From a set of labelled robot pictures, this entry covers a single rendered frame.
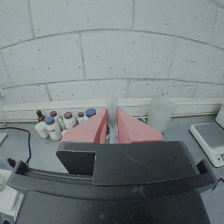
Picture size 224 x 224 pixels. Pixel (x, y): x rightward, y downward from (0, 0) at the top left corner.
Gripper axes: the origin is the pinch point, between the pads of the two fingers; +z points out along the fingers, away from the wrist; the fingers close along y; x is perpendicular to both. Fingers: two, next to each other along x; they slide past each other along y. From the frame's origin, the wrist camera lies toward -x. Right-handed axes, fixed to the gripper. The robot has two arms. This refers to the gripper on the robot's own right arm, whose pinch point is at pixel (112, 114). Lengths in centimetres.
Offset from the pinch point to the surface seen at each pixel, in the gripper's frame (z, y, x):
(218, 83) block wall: 46, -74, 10
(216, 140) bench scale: 14, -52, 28
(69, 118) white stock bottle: 26.7, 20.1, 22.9
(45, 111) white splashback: 35, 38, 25
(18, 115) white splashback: 34, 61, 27
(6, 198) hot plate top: -9.4, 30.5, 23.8
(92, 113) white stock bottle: 26.1, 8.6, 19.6
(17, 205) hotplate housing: -10.0, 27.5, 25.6
